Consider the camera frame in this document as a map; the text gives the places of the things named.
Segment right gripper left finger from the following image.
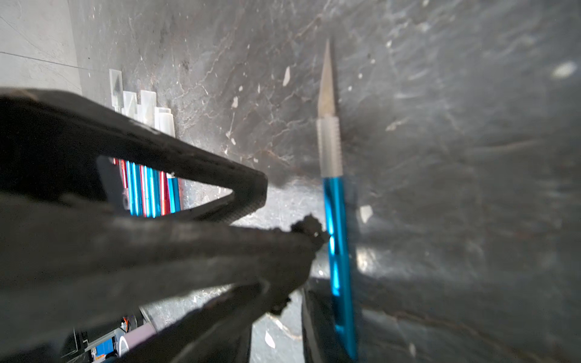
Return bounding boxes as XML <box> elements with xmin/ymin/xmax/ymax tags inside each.
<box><xmin>1</xmin><ymin>88</ymin><xmax>327</xmax><ymax>362</ymax></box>

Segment blue carving knife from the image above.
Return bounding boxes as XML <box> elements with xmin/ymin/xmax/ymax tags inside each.
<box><xmin>140</xmin><ymin>90</ymin><xmax>160</xmax><ymax>218</ymax></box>
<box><xmin>158</xmin><ymin>112</ymin><xmax>181</xmax><ymax>213</ymax></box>
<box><xmin>122</xmin><ymin>91</ymin><xmax>144</xmax><ymax>216</ymax></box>
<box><xmin>316</xmin><ymin>41</ymin><xmax>358</xmax><ymax>361</ymax></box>

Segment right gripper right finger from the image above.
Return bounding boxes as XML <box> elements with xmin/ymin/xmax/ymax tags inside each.
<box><xmin>301</xmin><ymin>277</ymin><xmax>353</xmax><ymax>363</ymax></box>

